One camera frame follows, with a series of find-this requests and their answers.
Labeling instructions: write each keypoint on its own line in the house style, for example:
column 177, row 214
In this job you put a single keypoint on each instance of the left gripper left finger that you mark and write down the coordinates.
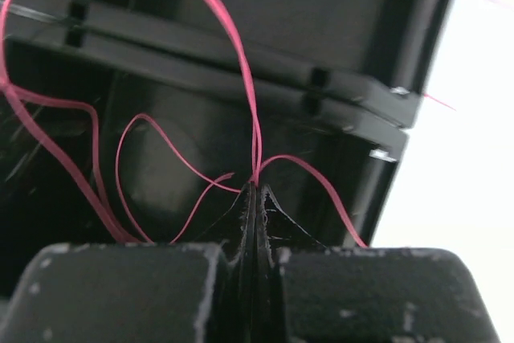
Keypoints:
column 184, row 292

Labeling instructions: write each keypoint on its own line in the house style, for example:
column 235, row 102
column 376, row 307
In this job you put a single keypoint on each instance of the left black compartment bin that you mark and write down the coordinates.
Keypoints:
column 141, row 120

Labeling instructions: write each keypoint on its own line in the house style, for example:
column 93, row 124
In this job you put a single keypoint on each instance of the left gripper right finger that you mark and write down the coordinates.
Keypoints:
column 309, row 292

